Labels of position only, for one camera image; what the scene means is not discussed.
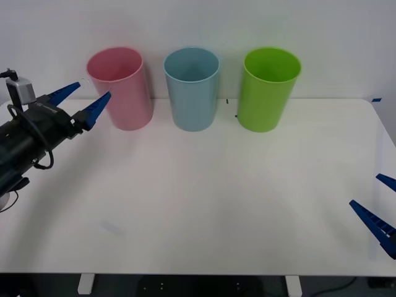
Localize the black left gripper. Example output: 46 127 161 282
22 81 112 150

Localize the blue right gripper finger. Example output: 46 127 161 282
375 173 396 192
349 199 396 260

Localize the pink plastic waste bin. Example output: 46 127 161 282
85 46 155 131

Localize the white table leg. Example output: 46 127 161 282
77 273 95 295
284 275 303 297

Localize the pale blue plastic waste bin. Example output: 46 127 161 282
163 46 221 132

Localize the green plastic waste bin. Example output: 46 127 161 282
236 46 303 133

